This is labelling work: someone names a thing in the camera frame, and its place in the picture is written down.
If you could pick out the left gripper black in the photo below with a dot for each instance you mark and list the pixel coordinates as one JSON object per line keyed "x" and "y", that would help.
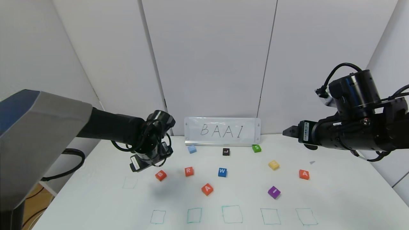
{"x": 135, "y": 164}

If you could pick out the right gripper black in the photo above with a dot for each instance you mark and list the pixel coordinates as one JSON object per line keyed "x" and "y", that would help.
{"x": 304, "y": 132}

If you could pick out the orange B letter block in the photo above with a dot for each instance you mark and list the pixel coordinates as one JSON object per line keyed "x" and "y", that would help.
{"x": 160, "y": 175}

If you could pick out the orange A letter block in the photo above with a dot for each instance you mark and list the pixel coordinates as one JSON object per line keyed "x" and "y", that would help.
{"x": 207, "y": 189}
{"x": 304, "y": 174}

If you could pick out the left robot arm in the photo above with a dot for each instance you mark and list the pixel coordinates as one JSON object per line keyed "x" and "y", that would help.
{"x": 38, "y": 134}

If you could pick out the white BAAI sign board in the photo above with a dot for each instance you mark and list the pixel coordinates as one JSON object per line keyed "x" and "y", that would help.
{"x": 222, "y": 131}

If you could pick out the black round table grommet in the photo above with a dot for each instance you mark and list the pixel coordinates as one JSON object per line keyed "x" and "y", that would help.
{"x": 310, "y": 147}

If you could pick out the yellow letter block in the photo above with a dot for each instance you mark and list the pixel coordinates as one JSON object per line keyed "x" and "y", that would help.
{"x": 273, "y": 165}

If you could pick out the green S letter block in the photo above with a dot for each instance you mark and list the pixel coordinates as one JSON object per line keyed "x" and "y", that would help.
{"x": 256, "y": 148}

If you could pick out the orange R letter block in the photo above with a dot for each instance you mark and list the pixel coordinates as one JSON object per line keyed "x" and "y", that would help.
{"x": 189, "y": 171}

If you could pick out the light blue letter block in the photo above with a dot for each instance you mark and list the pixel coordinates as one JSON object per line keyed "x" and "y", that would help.
{"x": 192, "y": 149}

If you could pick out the purple I letter block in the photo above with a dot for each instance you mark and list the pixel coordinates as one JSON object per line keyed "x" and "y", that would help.
{"x": 274, "y": 192}

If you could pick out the black L letter block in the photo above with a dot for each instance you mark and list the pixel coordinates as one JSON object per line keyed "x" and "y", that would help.
{"x": 226, "y": 152}

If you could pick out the blue W letter block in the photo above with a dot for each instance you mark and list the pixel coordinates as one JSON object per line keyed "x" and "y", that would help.
{"x": 222, "y": 172}

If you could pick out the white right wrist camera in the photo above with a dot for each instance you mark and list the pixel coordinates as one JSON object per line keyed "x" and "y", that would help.
{"x": 327, "y": 101}

